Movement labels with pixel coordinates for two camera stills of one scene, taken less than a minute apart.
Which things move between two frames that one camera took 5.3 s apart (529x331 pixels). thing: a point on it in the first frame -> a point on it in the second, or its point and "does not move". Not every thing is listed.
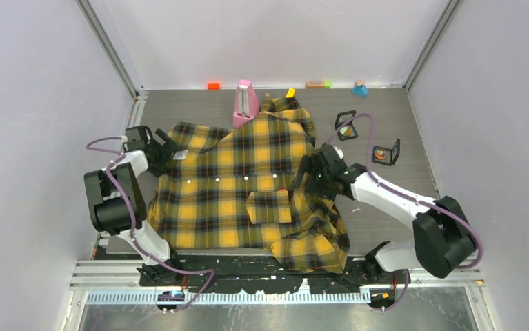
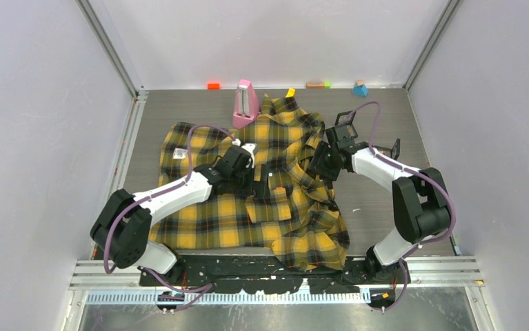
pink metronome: x=247 y=103 does not move
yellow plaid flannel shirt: x=232 y=190 does not move
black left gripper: x=168 y=149 -> x=256 y=189
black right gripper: x=310 y=164 -> x=317 y=163
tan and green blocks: x=318 y=85 does not move
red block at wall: x=214 y=86 does not move
